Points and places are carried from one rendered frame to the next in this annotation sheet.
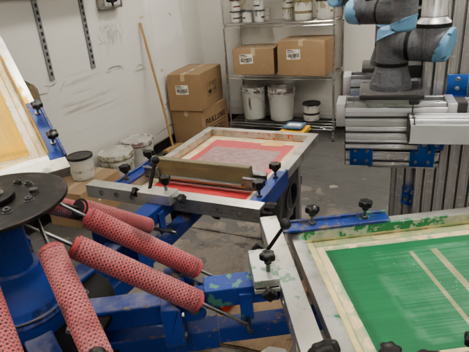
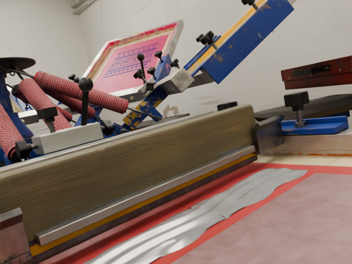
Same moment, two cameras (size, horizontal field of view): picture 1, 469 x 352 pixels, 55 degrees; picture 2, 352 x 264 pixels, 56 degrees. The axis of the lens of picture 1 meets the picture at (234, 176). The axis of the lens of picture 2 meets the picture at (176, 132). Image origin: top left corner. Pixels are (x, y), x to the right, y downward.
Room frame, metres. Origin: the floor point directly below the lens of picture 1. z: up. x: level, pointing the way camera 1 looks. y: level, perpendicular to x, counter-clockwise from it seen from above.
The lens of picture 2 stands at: (1.81, -0.26, 1.10)
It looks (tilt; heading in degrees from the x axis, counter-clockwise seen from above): 7 degrees down; 115
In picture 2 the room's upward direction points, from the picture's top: 12 degrees counter-clockwise
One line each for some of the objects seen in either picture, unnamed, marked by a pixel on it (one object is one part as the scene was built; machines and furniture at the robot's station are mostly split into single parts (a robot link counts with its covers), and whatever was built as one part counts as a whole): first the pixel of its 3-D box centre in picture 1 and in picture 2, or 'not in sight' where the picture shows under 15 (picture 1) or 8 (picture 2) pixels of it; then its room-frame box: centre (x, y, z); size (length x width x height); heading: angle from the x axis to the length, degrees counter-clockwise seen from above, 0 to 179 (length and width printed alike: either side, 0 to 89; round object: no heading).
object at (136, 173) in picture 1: (139, 177); (265, 141); (1.69, 0.38, 0.98); 0.30 x 0.05 x 0.07; 153
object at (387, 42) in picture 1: (394, 42); not in sight; (1.69, -0.63, 1.42); 0.13 x 0.12 x 0.14; 48
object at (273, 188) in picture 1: (268, 193); not in sight; (1.44, -0.11, 0.98); 0.30 x 0.05 x 0.07; 153
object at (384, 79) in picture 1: (391, 74); not in sight; (1.69, -0.62, 1.31); 0.15 x 0.15 x 0.10
